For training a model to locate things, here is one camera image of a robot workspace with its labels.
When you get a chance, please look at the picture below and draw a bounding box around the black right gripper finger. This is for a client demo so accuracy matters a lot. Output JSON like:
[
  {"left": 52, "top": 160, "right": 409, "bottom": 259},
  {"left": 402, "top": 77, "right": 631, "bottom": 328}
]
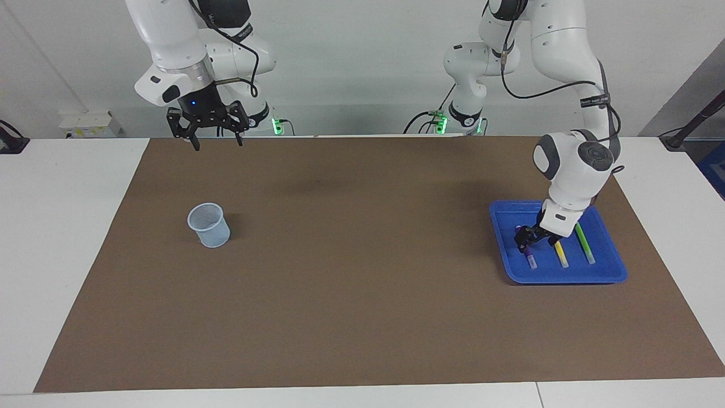
[
  {"left": 224, "top": 101, "right": 250, "bottom": 147},
  {"left": 168, "top": 109, "right": 201, "bottom": 151}
]

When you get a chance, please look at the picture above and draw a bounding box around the purple pen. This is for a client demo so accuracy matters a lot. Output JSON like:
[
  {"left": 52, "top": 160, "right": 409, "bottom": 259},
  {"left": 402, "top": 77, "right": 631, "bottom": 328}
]
[{"left": 517, "top": 226, "right": 538, "bottom": 270}]

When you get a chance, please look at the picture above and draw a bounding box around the green pen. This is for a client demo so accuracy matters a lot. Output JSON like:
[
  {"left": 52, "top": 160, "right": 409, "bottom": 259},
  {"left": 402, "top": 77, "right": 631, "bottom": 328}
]
[{"left": 574, "top": 223, "right": 596, "bottom": 265}]

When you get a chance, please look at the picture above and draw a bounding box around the blue plastic tray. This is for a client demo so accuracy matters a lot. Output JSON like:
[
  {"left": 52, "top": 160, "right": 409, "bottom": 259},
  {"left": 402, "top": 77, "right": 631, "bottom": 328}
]
[{"left": 489, "top": 199, "right": 628, "bottom": 284}]

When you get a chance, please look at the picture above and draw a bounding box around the white power strip box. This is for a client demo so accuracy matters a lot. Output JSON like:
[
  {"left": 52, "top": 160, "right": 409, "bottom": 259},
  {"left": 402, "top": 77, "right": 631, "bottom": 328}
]
[{"left": 59, "top": 112, "right": 122, "bottom": 139}]

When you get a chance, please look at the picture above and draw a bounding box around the translucent plastic cup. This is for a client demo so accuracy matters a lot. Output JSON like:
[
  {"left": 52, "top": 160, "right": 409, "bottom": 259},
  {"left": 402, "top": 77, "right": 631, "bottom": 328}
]
[{"left": 187, "top": 202, "right": 231, "bottom": 249}]

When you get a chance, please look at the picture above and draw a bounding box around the black stand pole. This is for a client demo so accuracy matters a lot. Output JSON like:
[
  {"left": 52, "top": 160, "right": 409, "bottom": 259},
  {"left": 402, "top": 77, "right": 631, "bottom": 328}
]
[{"left": 660, "top": 90, "right": 725, "bottom": 151}]

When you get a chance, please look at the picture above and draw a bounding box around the brown table mat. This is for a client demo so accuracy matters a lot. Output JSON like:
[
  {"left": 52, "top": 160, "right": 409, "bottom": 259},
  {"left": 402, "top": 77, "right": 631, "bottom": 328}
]
[{"left": 34, "top": 136, "right": 725, "bottom": 393}]

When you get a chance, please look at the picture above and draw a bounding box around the blue crate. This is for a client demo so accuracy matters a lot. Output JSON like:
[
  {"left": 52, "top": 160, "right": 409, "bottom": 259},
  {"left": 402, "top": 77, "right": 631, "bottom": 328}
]
[{"left": 696, "top": 142, "right": 725, "bottom": 200}]

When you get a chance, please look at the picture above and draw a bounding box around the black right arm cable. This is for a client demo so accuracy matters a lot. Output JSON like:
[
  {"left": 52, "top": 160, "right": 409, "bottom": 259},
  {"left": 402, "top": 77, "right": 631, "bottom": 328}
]
[{"left": 190, "top": 0, "right": 260, "bottom": 98}]

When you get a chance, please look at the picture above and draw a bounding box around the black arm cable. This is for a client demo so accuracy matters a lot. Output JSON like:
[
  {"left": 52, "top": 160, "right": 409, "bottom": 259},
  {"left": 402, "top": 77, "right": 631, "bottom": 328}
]
[
  {"left": 497, "top": 0, "right": 624, "bottom": 176},
  {"left": 190, "top": 0, "right": 260, "bottom": 98}
]

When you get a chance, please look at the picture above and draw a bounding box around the black left base cable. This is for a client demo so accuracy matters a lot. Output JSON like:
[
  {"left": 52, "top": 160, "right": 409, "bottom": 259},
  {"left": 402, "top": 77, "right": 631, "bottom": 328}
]
[{"left": 403, "top": 85, "right": 457, "bottom": 135}]

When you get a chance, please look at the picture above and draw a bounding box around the black clamp mount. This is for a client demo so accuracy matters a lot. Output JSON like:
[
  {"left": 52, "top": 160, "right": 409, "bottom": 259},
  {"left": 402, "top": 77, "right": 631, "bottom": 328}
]
[{"left": 0, "top": 120, "right": 30, "bottom": 154}]

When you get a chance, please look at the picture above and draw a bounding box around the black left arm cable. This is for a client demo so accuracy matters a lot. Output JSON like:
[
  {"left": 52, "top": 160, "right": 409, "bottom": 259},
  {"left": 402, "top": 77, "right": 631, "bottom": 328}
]
[{"left": 497, "top": 0, "right": 624, "bottom": 176}]

